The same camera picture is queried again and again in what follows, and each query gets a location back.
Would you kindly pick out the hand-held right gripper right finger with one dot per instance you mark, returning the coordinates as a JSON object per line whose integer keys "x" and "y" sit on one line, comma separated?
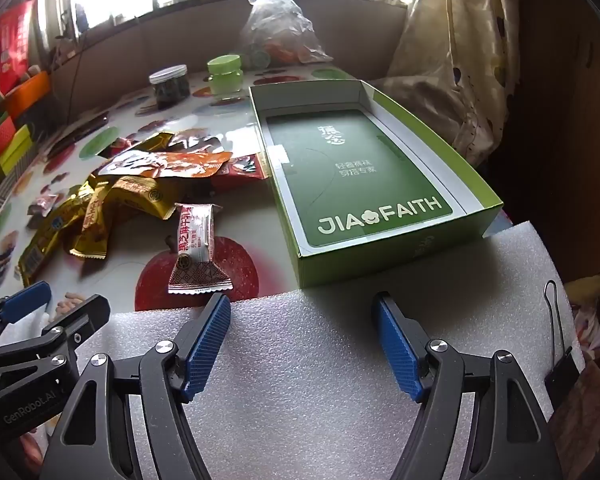
{"x": 397, "y": 355}

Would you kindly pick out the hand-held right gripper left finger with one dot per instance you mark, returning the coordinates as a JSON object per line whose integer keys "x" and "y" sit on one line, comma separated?
{"x": 207, "y": 350}

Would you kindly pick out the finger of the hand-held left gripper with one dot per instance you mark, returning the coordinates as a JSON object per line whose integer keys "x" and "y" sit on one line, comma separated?
{"x": 92, "y": 310}
{"x": 27, "y": 300}

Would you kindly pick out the gold snack packet blue mark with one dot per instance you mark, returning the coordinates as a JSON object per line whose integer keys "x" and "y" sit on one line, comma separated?
{"x": 45, "y": 240}

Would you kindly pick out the gold foil snack packet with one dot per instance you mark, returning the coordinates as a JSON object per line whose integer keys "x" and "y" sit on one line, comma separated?
{"x": 92, "y": 230}

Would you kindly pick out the small clear candy wrapper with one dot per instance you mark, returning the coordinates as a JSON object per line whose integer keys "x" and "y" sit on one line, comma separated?
{"x": 42, "y": 203}

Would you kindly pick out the white red snack bar packet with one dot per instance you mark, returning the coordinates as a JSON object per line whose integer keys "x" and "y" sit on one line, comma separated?
{"x": 195, "y": 240}

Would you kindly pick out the yellow snack packet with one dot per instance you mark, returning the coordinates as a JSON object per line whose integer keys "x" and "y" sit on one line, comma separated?
{"x": 135, "y": 197}

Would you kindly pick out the large orange snack packet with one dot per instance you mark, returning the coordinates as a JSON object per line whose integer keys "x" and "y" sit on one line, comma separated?
{"x": 180, "y": 165}

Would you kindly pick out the green cardboard box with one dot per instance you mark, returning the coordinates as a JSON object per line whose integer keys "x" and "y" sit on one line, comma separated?
{"x": 360, "y": 170}

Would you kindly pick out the dark red foil snack packet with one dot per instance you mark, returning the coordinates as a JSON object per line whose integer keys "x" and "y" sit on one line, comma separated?
{"x": 195, "y": 142}

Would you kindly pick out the white foam sheet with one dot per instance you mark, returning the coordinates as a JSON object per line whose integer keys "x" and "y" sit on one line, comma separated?
{"x": 305, "y": 360}

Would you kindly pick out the yellow green box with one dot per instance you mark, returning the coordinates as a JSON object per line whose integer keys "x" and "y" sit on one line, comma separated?
{"x": 16, "y": 152}

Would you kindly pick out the fruit print tablecloth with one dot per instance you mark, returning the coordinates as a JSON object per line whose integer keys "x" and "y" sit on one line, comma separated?
{"x": 260, "y": 210}

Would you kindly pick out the black binder clip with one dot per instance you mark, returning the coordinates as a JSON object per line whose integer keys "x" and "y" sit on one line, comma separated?
{"x": 562, "y": 380}

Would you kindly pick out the black phone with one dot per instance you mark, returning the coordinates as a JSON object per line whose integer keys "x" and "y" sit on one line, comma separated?
{"x": 77, "y": 135}

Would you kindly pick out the colourful printed cloth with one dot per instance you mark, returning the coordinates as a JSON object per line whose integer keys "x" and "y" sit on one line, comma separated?
{"x": 595, "y": 360}

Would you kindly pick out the orange box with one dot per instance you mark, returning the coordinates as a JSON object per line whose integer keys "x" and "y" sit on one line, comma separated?
{"x": 27, "y": 92}

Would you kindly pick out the dark jar with silver lid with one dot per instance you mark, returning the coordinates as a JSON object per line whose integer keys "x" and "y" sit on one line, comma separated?
{"x": 170, "y": 90}

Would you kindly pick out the red printed bag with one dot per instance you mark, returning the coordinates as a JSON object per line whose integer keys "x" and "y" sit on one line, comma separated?
{"x": 15, "y": 45}

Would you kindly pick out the green jar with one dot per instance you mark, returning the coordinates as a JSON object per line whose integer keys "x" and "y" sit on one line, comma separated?
{"x": 225, "y": 77}

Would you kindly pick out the brown wooden cabinet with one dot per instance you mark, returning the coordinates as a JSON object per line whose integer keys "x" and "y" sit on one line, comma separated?
{"x": 565, "y": 110}

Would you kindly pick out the cream patterned curtain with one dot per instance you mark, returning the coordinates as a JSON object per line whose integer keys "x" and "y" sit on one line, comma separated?
{"x": 455, "y": 60}

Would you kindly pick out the clear plastic bag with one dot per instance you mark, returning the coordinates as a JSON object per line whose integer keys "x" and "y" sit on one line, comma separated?
{"x": 275, "y": 25}

